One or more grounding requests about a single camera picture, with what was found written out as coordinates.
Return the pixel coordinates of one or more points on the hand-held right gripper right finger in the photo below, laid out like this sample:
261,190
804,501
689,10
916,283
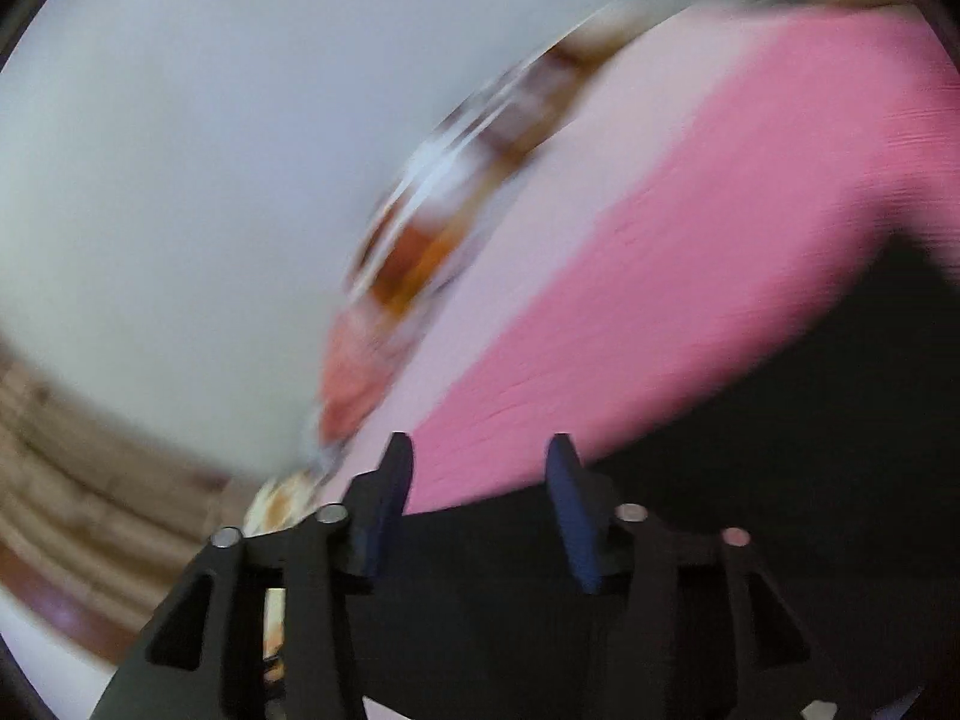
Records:
574,510

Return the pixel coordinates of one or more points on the pink checked bed sheet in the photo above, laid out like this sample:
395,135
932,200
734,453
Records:
675,202

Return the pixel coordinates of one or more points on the beige patterned curtain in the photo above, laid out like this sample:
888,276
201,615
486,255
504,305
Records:
75,480

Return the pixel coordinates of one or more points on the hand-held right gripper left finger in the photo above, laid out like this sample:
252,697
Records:
386,495

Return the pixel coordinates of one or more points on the black pants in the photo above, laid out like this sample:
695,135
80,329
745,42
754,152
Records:
787,465

